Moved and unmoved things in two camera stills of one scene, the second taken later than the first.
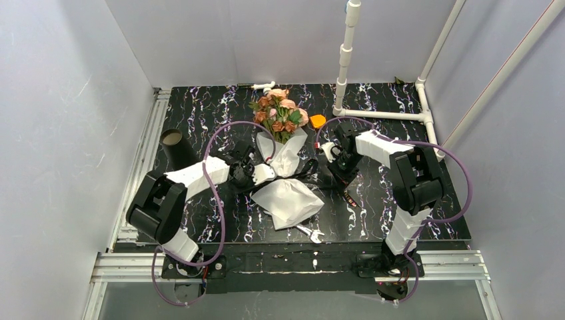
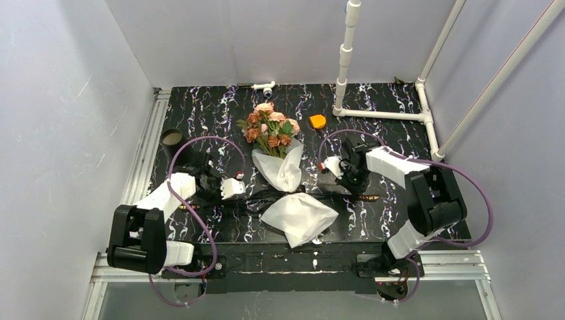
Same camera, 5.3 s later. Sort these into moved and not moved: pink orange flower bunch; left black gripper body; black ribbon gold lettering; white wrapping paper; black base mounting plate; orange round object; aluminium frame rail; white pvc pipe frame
Moved: white wrapping paper; pink orange flower bunch; black ribbon gold lettering; left black gripper body
Not moved: orange round object; white pvc pipe frame; aluminium frame rail; black base mounting plate
